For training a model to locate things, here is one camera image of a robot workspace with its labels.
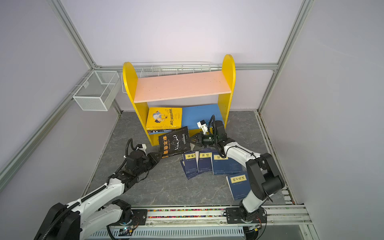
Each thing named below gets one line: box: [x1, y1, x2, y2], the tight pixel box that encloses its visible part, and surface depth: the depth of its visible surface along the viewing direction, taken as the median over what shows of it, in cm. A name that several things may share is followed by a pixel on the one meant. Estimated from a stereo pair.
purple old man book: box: [147, 129, 172, 134], surface depth 91 cm
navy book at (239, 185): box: [226, 173, 251, 201], surface depth 84 cm
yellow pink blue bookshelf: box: [122, 55, 236, 146], surface depth 84 cm
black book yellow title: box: [158, 126, 192, 159], surface depth 86 cm
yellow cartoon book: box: [146, 107, 183, 131], surface depth 91 cm
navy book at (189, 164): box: [180, 151, 199, 180], surface depth 91 cm
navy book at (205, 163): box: [198, 150, 214, 175], surface depth 91 cm
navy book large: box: [212, 151, 246, 175], surface depth 91 cm
